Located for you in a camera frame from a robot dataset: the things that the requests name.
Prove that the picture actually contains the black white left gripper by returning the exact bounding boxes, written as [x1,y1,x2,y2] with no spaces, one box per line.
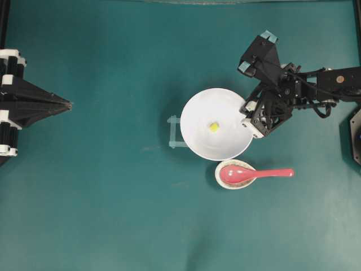
[1,49,72,157]

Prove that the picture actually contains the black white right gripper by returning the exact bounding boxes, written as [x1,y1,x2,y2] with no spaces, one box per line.
[240,84,293,139]

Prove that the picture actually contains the pink ceramic spoon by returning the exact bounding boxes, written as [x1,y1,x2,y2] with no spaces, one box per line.
[219,165,294,184]

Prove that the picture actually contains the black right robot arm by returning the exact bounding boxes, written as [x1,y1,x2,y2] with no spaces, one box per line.
[240,63,360,138]

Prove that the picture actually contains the yellow hexagonal prism block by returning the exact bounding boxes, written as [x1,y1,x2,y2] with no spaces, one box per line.
[209,122,219,133]

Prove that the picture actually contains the large white bowl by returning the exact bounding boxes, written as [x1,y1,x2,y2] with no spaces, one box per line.
[180,88,253,161]

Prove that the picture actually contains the small crackle glaze dish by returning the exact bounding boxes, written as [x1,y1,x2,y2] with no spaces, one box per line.
[214,159,256,190]

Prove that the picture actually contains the clear tape marking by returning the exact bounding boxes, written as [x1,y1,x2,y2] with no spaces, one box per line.
[167,115,188,148]

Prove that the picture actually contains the black aluminium frame rail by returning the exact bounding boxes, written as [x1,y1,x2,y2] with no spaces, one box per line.
[0,0,11,49]

